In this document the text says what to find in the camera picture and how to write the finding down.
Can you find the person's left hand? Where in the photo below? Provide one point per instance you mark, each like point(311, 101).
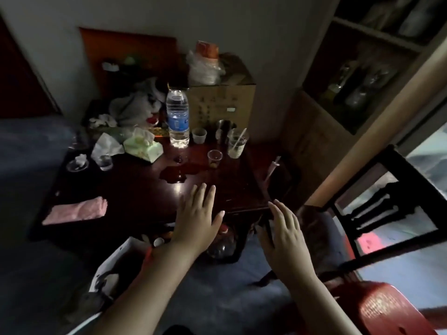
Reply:
point(195, 223)

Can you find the person's right hand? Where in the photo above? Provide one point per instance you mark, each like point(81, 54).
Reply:
point(286, 247)

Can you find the person's right thumb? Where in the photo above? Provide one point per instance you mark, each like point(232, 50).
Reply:
point(262, 235)

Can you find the person's left thumb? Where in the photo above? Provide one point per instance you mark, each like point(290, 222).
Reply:
point(218, 223)

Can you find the person's right middle finger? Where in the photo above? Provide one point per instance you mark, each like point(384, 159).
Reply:
point(282, 213)

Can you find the person's left little finger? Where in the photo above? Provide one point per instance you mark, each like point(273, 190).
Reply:
point(182, 205)

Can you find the person's right little finger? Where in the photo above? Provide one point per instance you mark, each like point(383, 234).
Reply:
point(297, 230)

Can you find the person's left middle finger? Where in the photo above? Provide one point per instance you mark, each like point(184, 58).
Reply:
point(201, 195)

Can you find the person's left forearm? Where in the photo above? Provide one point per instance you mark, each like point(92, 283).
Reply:
point(150, 293)

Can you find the person's right forearm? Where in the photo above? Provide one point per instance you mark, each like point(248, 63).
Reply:
point(321, 307)

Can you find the clear plastic jug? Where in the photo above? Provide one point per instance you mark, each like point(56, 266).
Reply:
point(223, 242)

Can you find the dark liquid spill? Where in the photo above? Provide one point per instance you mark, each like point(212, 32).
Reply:
point(173, 173)

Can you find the small clear plastic cup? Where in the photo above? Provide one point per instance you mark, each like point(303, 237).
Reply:
point(214, 159)

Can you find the plastic syringe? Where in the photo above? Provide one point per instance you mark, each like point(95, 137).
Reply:
point(272, 170)

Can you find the dark wooden table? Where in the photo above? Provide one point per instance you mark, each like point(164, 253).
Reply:
point(139, 191)

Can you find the clear glass with residue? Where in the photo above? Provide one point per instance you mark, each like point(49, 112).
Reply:
point(236, 148)

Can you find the small translucent plastic cup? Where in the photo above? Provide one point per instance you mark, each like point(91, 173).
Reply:
point(199, 136)

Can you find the metal cup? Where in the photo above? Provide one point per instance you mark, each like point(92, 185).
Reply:
point(223, 130)

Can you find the green tissue pack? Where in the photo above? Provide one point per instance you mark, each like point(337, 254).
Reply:
point(143, 148)

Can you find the white stirring stick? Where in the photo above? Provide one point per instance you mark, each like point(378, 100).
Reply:
point(241, 137)

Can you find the clear plastic water bottle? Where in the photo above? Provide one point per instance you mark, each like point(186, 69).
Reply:
point(177, 118)

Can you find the white paper bag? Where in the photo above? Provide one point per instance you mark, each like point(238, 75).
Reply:
point(115, 261)

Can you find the small clear shot glass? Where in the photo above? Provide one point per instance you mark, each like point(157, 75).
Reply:
point(105, 163)

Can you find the brown cardboard box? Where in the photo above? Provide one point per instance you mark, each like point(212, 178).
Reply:
point(223, 101)

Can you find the black wooden chair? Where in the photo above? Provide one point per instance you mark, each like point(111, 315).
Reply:
point(394, 191)

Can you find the folded pink cloth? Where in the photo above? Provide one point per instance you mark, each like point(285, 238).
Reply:
point(76, 211)

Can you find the glass dish with tissue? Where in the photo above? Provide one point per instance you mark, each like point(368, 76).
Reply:
point(78, 163)

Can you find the grey crumpled cloth pile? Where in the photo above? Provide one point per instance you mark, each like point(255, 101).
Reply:
point(134, 102)

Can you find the red plastic stool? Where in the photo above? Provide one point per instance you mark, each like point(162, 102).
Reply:
point(380, 310)

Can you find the small crumpled white tissue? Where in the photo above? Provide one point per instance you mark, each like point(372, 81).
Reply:
point(103, 121)

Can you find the plastic bag with orange cups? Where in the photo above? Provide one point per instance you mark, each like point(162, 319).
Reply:
point(205, 64)

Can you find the glass bottle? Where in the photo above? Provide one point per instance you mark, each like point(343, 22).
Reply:
point(366, 87)
point(337, 83)

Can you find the wooden shelf cabinet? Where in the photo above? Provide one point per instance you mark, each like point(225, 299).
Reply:
point(356, 66)

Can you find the orange wooden board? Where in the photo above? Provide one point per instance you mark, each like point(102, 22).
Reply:
point(115, 48)

